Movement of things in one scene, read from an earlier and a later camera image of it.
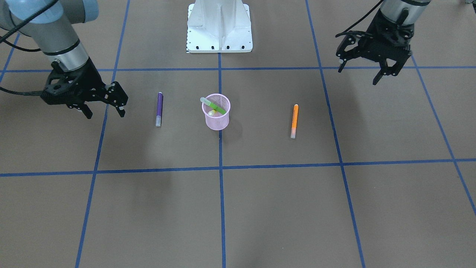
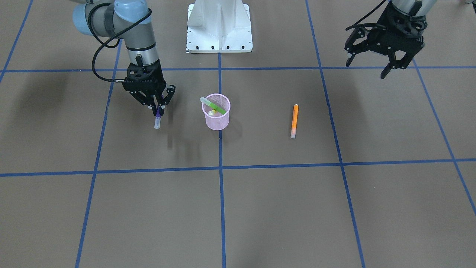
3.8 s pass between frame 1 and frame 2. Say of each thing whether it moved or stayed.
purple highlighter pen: stayed
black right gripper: moved
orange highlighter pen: stayed
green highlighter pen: stayed
